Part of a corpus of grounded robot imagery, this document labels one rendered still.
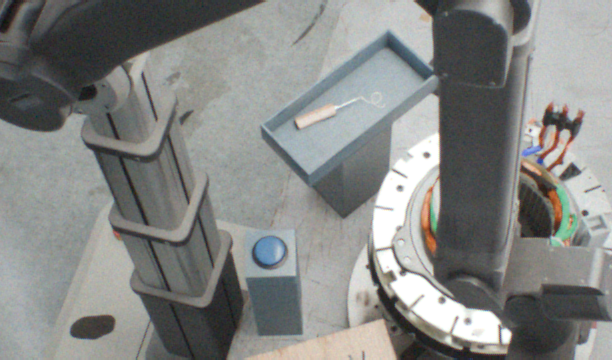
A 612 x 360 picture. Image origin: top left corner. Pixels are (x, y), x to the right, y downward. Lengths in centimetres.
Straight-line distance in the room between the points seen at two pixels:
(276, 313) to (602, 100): 70
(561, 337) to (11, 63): 54
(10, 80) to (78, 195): 200
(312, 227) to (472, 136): 112
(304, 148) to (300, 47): 133
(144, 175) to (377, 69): 39
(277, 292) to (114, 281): 86
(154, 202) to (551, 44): 80
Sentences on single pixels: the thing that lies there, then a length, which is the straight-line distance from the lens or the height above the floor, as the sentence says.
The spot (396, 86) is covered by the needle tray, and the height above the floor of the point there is 103.
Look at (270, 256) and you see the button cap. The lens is 154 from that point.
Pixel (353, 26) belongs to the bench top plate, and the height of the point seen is 78.
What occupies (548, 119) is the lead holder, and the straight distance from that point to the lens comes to 146.
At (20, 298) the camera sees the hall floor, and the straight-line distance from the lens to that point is 274.
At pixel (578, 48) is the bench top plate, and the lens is 204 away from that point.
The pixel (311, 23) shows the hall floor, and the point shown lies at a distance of 298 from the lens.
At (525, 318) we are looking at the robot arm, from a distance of 100.
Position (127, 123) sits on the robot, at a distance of 144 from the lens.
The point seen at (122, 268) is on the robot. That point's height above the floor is 26.
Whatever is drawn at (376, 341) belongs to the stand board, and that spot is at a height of 106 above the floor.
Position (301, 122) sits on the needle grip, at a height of 104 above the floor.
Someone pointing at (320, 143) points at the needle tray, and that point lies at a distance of 163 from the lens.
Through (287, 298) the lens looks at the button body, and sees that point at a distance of 162.
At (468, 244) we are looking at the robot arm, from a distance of 87.
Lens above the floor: 246
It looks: 64 degrees down
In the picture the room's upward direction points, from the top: 5 degrees counter-clockwise
